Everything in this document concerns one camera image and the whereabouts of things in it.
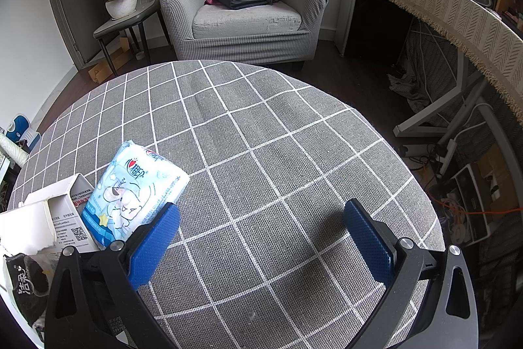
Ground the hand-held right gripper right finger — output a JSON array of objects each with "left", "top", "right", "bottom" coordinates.
[{"left": 343, "top": 199, "right": 480, "bottom": 349}]

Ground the white power strip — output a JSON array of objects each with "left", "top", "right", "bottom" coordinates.
[{"left": 435, "top": 138, "right": 458, "bottom": 170}]

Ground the blue tissue packet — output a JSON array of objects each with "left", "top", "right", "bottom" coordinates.
[{"left": 80, "top": 140, "right": 191, "bottom": 249}]

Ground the white patterned tablecloth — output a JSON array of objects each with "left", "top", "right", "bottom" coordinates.
[{"left": 0, "top": 132, "right": 29, "bottom": 166}]

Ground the grey dining chair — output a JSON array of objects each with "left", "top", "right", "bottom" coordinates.
[{"left": 93, "top": 0, "right": 172, "bottom": 78}]

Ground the white black appliance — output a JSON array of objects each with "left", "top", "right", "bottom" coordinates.
[{"left": 445, "top": 163, "right": 497, "bottom": 247}]

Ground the grey armchair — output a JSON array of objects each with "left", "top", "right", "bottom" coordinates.
[{"left": 160, "top": 0, "right": 329, "bottom": 63}]

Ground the torn white carton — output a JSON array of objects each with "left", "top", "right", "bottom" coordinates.
[{"left": 0, "top": 200, "right": 58, "bottom": 257}]

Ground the grey floor cloth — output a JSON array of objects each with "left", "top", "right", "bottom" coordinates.
[{"left": 388, "top": 69, "right": 434, "bottom": 104}]

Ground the long desk with fringed cloth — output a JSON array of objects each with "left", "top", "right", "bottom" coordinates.
[{"left": 341, "top": 0, "right": 523, "bottom": 116}]

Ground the white desk frame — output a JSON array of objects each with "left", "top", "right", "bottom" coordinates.
[{"left": 393, "top": 50, "right": 497, "bottom": 137}]

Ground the cardboard box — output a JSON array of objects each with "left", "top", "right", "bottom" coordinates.
[{"left": 89, "top": 37, "right": 131, "bottom": 85}]

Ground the blue white small fan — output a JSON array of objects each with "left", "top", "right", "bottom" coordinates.
[{"left": 4, "top": 114, "right": 31, "bottom": 142}]

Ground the black cabinet silver side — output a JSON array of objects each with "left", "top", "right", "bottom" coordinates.
[{"left": 335, "top": 0, "right": 413, "bottom": 67}]

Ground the wooden shelf box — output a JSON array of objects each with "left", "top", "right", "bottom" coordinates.
[{"left": 496, "top": 0, "right": 523, "bottom": 33}]

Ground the black tissue packet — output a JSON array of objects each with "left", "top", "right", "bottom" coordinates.
[{"left": 0, "top": 253, "right": 56, "bottom": 327}]

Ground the orange cable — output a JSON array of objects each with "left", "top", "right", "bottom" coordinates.
[{"left": 429, "top": 197, "right": 523, "bottom": 217}]

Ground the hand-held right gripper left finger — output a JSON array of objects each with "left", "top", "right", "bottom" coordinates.
[{"left": 44, "top": 204, "right": 181, "bottom": 349}]

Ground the white printed box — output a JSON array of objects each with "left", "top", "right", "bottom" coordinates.
[{"left": 22, "top": 174, "right": 101, "bottom": 253}]

